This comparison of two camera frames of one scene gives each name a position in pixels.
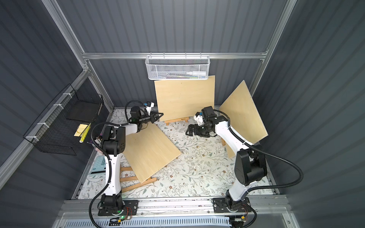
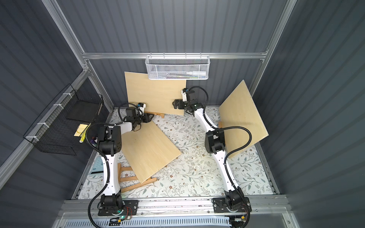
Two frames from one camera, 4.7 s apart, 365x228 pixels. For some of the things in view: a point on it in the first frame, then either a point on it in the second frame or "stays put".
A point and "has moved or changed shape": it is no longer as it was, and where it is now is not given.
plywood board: x=149 y=150 stays put
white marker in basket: x=196 y=73 stays put
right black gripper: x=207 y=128 → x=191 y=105
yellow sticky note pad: x=80 y=129 stays put
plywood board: x=243 y=116 stays put
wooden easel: x=132 y=178 stays put
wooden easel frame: x=167 y=122 has moved or changed shape
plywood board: x=182 y=99 has moved or changed shape
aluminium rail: x=175 y=205 stays put
